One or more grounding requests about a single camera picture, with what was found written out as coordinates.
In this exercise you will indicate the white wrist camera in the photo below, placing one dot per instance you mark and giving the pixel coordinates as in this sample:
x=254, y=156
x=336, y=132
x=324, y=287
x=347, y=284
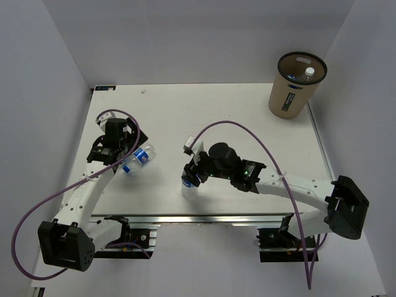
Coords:
x=193, y=147
x=102, y=119

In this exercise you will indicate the blue-label bottle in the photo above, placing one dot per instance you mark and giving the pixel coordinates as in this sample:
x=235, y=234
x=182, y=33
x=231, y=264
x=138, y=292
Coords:
x=293, y=77
x=189, y=191

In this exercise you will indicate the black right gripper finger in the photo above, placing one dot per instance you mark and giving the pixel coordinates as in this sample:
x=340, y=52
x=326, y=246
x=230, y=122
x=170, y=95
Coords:
x=203, y=176
x=190, y=175

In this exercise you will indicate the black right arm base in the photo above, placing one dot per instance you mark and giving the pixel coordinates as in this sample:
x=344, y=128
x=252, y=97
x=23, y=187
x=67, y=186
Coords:
x=276, y=245

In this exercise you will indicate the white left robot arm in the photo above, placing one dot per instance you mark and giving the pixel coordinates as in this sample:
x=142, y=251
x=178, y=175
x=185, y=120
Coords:
x=69, y=240

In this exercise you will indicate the lying Pepsi-label bottle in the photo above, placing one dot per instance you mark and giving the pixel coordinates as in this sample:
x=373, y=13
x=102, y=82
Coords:
x=142, y=156

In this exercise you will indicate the small blue table label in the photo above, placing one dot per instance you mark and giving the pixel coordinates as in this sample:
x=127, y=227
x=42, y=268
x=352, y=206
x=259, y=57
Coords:
x=105, y=88

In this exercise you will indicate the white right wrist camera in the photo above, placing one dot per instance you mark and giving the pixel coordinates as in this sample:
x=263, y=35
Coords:
x=193, y=147

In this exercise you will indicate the brown cylindrical paper bin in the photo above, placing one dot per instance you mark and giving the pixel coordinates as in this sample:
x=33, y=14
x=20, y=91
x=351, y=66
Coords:
x=288, y=98

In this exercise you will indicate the white-cap water bottle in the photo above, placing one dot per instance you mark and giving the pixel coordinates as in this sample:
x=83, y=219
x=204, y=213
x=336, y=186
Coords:
x=308, y=75

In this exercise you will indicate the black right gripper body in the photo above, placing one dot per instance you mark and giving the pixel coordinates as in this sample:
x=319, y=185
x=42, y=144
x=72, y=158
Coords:
x=208, y=166

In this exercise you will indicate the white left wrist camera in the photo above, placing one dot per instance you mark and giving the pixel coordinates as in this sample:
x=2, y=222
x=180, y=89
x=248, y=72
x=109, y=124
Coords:
x=102, y=119

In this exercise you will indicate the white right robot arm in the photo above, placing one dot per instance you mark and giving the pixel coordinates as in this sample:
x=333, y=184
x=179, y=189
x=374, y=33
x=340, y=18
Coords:
x=340, y=206

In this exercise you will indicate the lying green-label bottle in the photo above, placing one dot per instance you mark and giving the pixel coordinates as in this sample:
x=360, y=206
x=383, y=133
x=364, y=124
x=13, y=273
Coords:
x=127, y=159

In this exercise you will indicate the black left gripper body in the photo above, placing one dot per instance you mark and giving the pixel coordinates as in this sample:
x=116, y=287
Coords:
x=127, y=142

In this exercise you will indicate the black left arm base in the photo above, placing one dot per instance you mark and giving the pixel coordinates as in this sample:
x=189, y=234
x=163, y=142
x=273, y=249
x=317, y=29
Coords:
x=130, y=241

